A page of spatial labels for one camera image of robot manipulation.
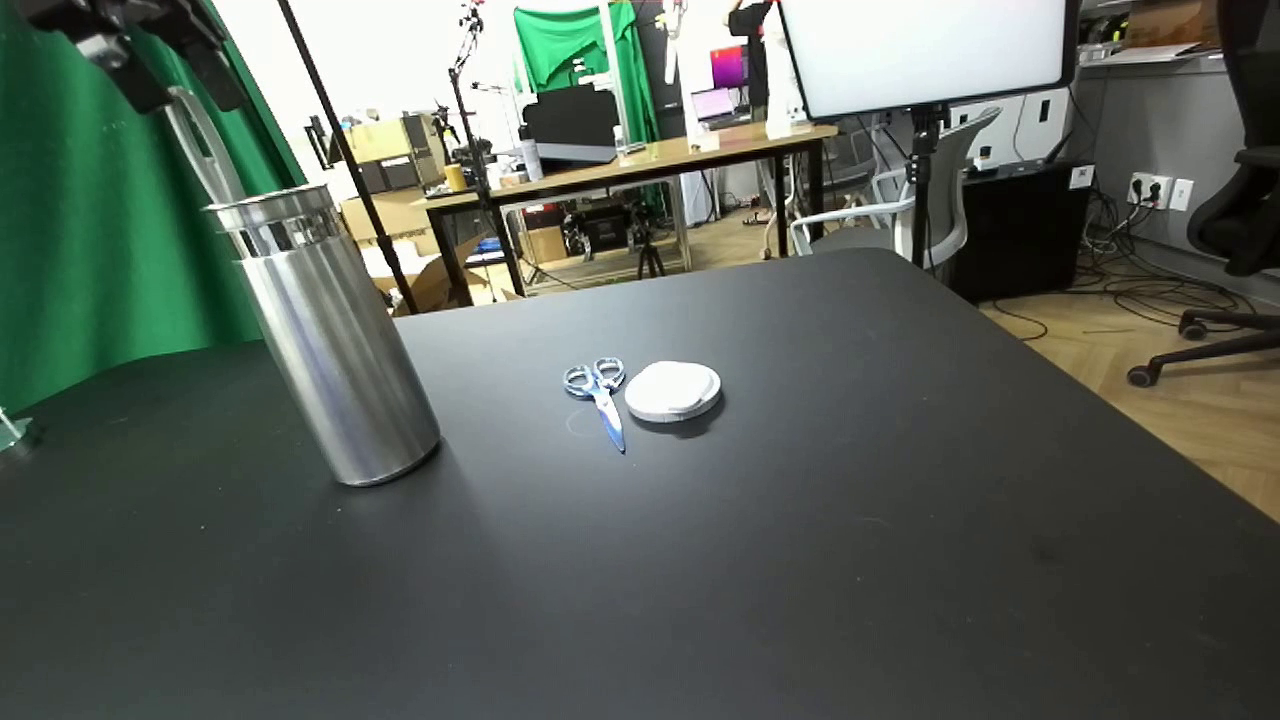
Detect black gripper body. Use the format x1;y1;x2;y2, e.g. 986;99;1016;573
14;0;208;46

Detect tall silver metal cup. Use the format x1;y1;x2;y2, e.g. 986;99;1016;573
203;179;442;491

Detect green curtain backdrop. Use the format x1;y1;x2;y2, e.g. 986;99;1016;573
0;0;312;415

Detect thin black slanted pole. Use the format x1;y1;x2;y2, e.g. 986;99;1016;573
271;0;425;322

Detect brown cardboard box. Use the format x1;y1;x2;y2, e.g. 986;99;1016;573
339;112;420;173

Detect black light stand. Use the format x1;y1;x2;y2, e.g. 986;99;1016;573
442;0;498;196

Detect green cloth hanging far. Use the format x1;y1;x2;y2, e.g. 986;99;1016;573
509;0;665;148

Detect black monitor on desk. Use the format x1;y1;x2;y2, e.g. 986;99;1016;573
514;85;623;169

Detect wooden desk with black legs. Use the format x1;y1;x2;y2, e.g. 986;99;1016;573
420;115;839;310

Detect small black tripod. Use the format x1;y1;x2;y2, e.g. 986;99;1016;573
626;217;671;284

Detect pink lit laptop screen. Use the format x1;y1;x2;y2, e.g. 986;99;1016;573
703;46;756;97

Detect white round flat disc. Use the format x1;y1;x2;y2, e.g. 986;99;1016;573
620;356;726;431

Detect large white screen board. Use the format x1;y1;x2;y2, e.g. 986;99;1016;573
770;0;1084;124

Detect grey chair beside stand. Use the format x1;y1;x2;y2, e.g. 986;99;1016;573
923;110;1007;274

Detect black box cabinet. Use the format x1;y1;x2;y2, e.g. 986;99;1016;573
945;155;1099;306

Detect black office chair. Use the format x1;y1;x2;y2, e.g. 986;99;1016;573
1124;0;1280;392

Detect blue handled scissors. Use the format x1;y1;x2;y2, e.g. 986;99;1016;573
558;353;632;458

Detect black screen stand post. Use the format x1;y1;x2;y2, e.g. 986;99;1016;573
899;103;945;274

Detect white wall outlets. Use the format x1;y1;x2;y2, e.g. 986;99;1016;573
1124;169;1200;217

